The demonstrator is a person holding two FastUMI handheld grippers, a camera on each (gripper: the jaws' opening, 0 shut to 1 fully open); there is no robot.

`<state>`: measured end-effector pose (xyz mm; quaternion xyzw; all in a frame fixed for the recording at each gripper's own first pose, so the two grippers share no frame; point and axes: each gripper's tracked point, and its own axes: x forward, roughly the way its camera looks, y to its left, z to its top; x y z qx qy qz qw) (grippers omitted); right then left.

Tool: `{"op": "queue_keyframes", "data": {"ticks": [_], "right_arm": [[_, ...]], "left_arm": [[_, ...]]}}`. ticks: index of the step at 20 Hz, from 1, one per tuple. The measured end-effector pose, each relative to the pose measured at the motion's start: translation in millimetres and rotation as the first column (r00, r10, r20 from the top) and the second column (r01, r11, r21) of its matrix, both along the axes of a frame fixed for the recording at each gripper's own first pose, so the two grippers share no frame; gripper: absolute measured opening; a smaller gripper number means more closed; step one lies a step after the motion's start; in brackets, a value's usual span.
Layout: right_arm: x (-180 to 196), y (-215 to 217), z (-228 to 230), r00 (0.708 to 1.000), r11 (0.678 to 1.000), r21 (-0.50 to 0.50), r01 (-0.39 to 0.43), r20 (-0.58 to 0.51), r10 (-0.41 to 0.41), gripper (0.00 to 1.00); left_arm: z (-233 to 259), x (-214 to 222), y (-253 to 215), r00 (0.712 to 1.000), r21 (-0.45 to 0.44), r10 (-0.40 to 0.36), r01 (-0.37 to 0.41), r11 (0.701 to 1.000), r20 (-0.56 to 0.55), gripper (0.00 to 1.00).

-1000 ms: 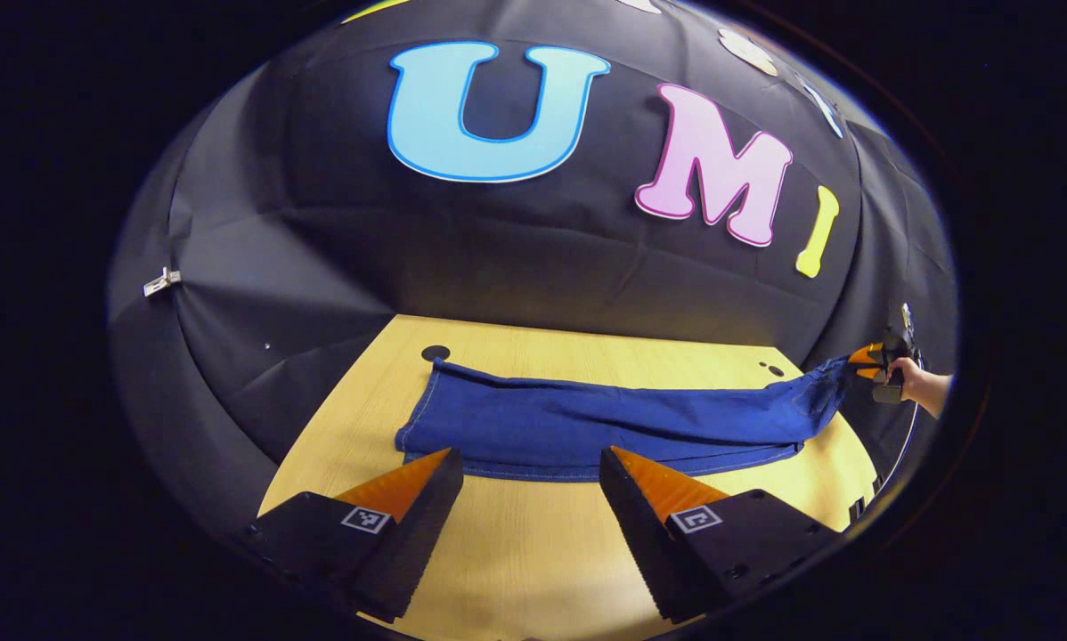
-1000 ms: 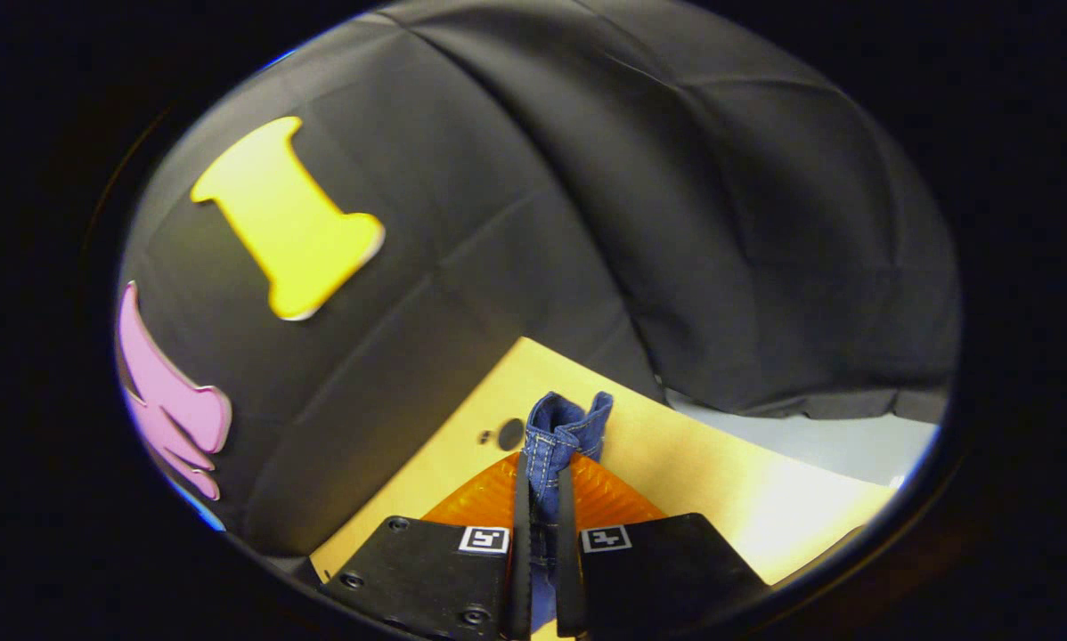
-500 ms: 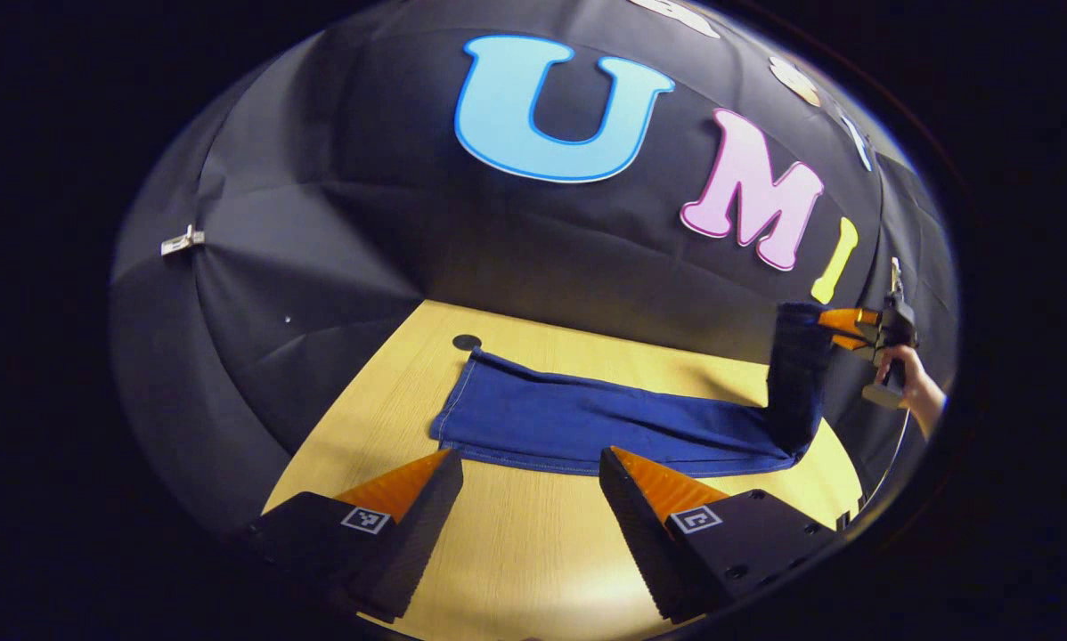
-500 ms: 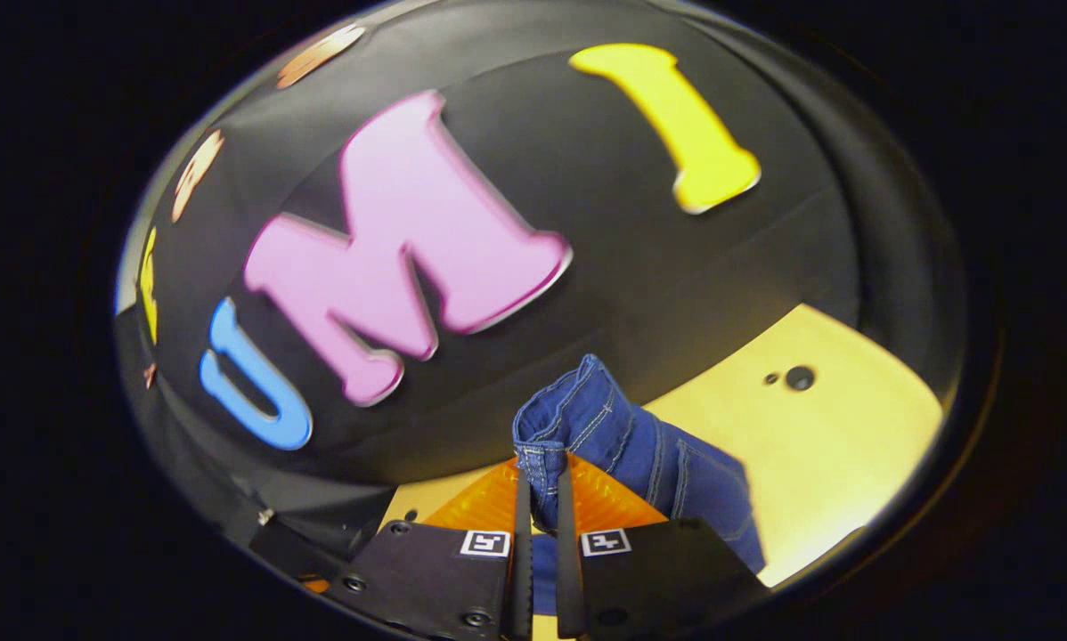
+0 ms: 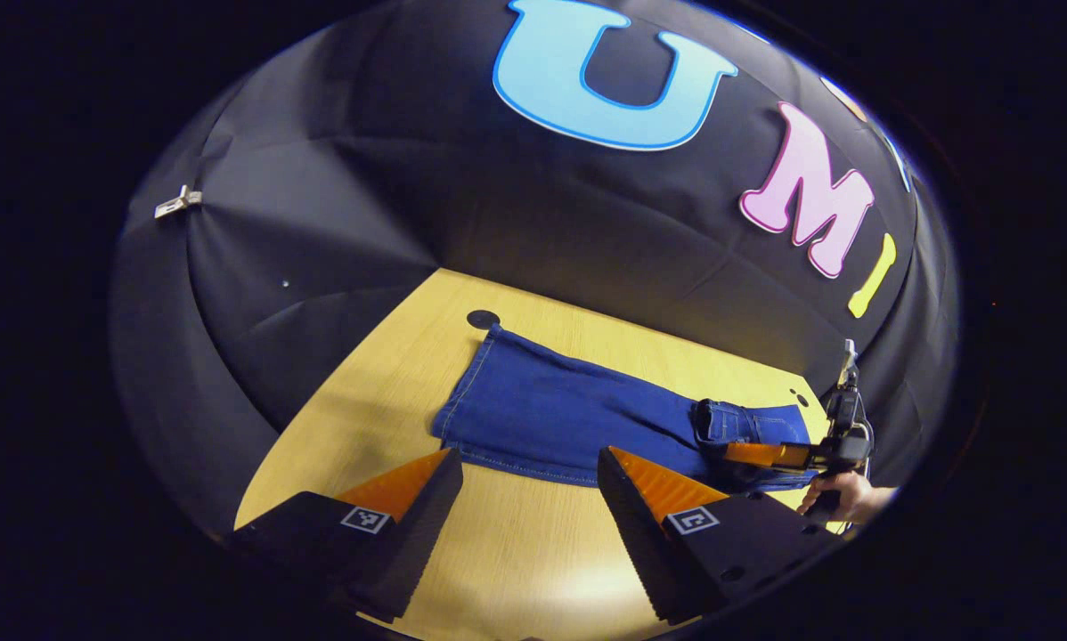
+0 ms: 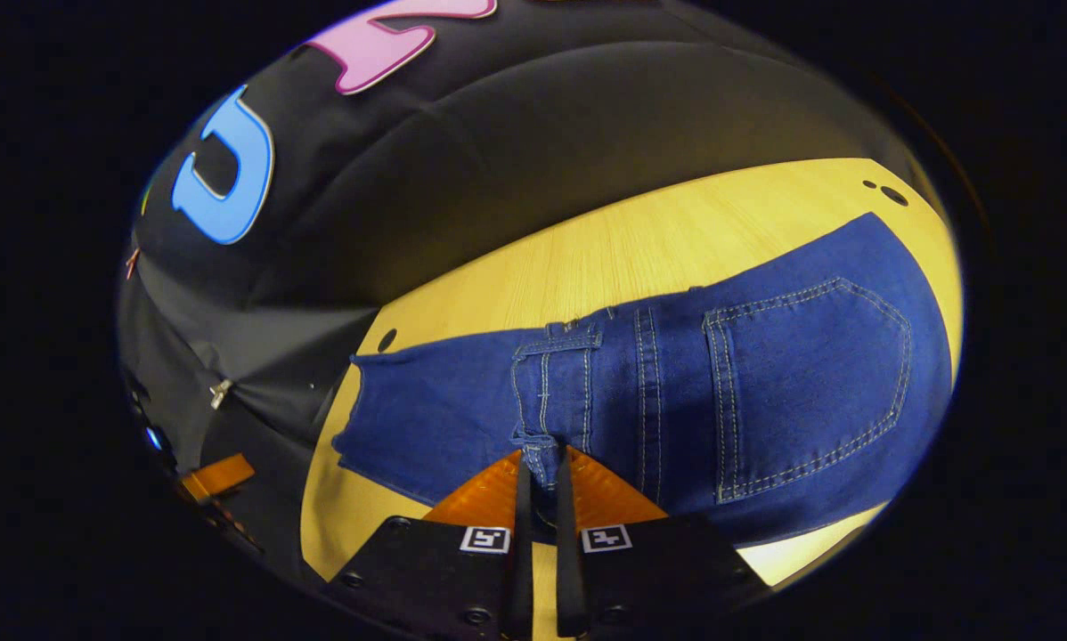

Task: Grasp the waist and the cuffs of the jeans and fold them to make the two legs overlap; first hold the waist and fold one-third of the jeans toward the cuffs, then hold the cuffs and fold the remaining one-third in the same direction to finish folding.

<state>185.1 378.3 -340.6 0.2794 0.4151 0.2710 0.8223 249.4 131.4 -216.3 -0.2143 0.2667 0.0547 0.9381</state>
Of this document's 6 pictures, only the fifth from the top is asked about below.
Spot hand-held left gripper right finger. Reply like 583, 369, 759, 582
598, 447, 846, 626

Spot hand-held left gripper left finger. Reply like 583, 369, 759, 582
229, 448, 465, 624

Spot blue denim jeans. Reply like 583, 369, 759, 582
431, 323, 824, 493

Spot black backdrop cloth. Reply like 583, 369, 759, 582
110, 0, 962, 535

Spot white cloth clip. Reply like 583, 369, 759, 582
154, 185, 203, 220

